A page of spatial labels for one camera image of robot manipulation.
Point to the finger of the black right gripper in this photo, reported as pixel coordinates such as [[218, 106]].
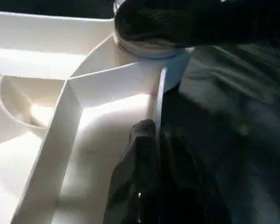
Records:
[[191, 21]]

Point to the white plastic table top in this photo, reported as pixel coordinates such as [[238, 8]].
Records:
[[51, 93]]

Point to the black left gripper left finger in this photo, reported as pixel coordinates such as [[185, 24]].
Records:
[[135, 186]]

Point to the white plastic table leg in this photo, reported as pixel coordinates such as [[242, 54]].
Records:
[[149, 50]]

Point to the black work mat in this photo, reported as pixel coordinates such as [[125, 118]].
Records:
[[242, 130]]

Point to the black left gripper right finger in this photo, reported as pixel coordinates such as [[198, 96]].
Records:
[[186, 196]]

